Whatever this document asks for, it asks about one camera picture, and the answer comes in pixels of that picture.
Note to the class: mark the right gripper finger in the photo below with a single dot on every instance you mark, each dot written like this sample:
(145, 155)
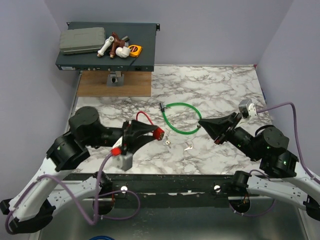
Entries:
(216, 132)
(220, 122)

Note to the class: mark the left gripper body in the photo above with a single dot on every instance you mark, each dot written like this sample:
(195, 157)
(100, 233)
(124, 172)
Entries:
(127, 138)

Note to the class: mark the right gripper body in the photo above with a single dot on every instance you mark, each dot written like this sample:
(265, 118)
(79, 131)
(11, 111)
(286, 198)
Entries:
(234, 122)

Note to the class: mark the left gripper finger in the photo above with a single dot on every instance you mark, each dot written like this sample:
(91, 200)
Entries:
(140, 142)
(138, 128)

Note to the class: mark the white elbow fitting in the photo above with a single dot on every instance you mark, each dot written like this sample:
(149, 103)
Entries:
(123, 52)

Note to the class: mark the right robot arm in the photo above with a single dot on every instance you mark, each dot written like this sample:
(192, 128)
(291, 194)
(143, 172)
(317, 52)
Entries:
(270, 148)

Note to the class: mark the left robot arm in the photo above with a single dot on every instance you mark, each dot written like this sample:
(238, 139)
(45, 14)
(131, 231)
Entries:
(46, 194)

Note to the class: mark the silver key pair right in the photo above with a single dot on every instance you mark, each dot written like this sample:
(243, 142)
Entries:
(188, 146)

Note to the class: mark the wooden board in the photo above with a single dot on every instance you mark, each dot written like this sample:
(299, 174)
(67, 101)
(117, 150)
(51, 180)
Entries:
(97, 84)

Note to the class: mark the yellow tape measure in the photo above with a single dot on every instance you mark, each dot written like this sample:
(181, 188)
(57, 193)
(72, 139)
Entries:
(135, 50)

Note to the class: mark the white pipe fitting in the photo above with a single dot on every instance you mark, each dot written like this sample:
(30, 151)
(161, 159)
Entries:
(108, 42)

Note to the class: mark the brown pipe fitting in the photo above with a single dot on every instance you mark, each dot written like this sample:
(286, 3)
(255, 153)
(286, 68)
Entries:
(117, 43)

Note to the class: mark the grey plastic case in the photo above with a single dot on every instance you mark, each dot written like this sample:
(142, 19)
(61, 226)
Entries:
(83, 40)

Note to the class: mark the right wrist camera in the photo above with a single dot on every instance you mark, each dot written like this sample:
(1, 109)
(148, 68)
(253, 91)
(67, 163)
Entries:
(247, 108)

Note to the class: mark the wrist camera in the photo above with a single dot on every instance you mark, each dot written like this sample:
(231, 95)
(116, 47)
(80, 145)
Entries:
(247, 108)
(121, 161)

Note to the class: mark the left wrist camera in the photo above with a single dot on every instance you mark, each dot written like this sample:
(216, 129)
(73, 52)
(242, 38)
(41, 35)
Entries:
(121, 161)

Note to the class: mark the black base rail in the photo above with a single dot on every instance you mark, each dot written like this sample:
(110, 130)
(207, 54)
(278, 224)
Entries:
(170, 190)

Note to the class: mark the grey metal bracket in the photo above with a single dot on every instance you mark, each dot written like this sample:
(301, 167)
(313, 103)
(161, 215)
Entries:
(115, 79)

